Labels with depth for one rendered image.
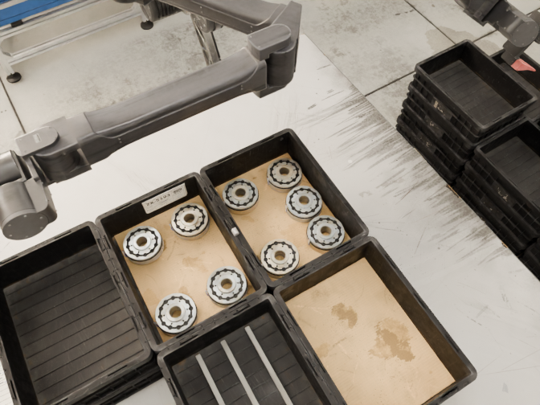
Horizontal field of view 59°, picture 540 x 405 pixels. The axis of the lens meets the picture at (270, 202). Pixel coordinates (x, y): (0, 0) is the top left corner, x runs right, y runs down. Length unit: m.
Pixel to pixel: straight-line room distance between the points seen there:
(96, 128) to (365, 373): 0.84
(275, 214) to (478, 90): 1.22
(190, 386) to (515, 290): 0.94
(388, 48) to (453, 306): 1.93
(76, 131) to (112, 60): 2.35
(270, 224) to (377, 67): 1.77
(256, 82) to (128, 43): 2.39
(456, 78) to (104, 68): 1.91
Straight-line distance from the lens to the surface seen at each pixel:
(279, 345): 1.23
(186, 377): 1.23
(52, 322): 1.36
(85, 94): 2.94
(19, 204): 0.71
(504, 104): 2.27
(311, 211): 1.34
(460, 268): 1.54
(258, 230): 1.34
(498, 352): 1.49
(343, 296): 1.28
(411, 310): 1.26
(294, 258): 1.27
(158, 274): 1.32
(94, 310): 1.33
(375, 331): 1.27
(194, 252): 1.33
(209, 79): 0.78
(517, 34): 1.19
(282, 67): 0.82
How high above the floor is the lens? 2.03
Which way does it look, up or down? 60 degrees down
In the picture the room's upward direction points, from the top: straight up
